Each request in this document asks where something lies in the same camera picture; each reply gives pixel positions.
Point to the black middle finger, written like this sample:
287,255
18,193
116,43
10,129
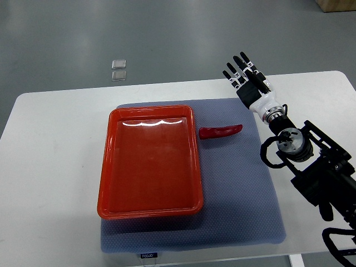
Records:
243,66

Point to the floor metal plate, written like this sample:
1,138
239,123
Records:
119,75
118,64

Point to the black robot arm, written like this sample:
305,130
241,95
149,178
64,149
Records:
321,167

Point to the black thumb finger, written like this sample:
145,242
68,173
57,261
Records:
261,82

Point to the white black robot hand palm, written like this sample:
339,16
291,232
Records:
263,104

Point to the red pepper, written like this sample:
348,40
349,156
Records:
219,132

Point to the black table label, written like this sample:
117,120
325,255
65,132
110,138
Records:
148,255

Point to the white table leg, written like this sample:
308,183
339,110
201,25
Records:
296,260

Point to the upper floor metal plate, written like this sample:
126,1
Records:
118,64

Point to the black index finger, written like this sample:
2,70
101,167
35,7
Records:
248,61

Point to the red plastic tray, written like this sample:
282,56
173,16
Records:
151,164

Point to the blue grey foam mat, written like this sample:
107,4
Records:
240,202

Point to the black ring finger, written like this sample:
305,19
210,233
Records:
239,78

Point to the lower floor metal plate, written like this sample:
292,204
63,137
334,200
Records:
119,75

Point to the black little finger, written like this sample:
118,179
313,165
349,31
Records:
232,81

